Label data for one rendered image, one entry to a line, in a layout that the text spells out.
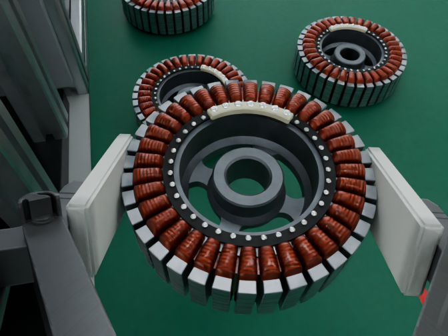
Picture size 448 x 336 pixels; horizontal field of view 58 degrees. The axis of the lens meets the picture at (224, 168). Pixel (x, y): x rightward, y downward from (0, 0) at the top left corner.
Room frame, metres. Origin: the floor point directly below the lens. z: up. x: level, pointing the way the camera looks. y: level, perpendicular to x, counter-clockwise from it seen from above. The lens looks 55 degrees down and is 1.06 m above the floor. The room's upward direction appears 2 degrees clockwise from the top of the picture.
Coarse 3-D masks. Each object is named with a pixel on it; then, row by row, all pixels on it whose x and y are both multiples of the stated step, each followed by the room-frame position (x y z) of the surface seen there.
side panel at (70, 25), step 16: (48, 0) 0.30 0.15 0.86; (64, 0) 0.39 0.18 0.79; (80, 0) 0.42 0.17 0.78; (64, 16) 0.31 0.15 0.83; (80, 16) 0.39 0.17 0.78; (64, 32) 0.30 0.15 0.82; (80, 32) 0.36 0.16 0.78; (64, 48) 0.30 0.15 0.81; (80, 48) 0.34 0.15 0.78; (80, 64) 0.31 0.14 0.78; (80, 80) 0.30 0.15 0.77
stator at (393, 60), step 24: (312, 24) 0.38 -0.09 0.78; (336, 24) 0.38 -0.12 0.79; (360, 24) 0.38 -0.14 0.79; (312, 48) 0.34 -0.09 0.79; (336, 48) 0.35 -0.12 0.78; (360, 48) 0.35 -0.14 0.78; (384, 48) 0.34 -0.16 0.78; (312, 72) 0.31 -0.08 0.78; (336, 72) 0.30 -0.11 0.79; (360, 72) 0.30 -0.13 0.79; (384, 72) 0.30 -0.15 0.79; (336, 96) 0.29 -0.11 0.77; (360, 96) 0.29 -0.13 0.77; (384, 96) 0.30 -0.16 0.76
